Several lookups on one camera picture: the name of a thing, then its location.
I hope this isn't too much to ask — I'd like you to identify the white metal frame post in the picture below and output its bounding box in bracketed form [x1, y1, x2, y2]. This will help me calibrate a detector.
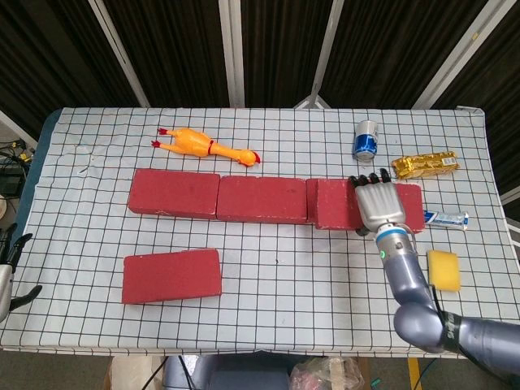
[409, 0, 499, 110]
[294, 0, 346, 110]
[218, 0, 249, 109]
[88, 0, 151, 109]

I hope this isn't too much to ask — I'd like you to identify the yellow rubber chicken toy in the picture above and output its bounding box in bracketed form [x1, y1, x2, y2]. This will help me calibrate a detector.
[150, 127, 261, 167]

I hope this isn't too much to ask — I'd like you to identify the clear plastic bag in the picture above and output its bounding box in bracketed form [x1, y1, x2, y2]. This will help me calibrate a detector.
[290, 356, 366, 390]

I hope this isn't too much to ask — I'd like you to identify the red foam brick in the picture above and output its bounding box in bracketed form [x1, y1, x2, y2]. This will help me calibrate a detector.
[315, 179, 425, 234]
[128, 168, 221, 221]
[121, 248, 223, 306]
[216, 175, 309, 226]
[306, 178, 319, 224]

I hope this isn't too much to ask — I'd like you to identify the robot right five-finger hand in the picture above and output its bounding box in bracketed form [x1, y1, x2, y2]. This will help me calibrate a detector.
[349, 168, 407, 236]

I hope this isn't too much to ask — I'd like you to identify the black electronics box with cables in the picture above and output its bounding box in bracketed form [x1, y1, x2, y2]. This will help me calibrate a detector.
[0, 137, 37, 198]

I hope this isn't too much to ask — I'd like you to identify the white black grid tablecloth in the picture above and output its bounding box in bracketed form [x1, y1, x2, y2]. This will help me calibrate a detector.
[0, 106, 520, 358]

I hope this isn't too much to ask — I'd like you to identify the yellow sponge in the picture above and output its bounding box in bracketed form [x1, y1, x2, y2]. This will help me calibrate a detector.
[426, 249, 463, 293]

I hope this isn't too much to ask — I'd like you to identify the gold foil snack packet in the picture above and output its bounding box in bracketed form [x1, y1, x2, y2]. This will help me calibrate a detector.
[391, 149, 462, 180]

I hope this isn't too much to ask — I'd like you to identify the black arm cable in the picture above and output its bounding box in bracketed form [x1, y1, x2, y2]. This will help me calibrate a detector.
[429, 284, 488, 366]

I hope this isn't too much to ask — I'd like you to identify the blue silver drink can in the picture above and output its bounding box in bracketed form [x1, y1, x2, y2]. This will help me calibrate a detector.
[351, 119, 380, 163]

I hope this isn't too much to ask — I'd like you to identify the robot left five-finger hand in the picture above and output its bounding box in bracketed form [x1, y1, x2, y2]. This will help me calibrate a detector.
[0, 223, 44, 324]

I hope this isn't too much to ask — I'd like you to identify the white blue toothpaste tube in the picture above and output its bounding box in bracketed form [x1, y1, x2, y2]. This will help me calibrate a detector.
[422, 210, 470, 232]

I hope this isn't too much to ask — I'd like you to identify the grey robot torso base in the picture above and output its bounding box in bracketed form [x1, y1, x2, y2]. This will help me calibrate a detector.
[162, 353, 293, 390]

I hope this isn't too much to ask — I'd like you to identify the beige paper bag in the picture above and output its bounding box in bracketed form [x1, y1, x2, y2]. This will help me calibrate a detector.
[107, 356, 167, 390]

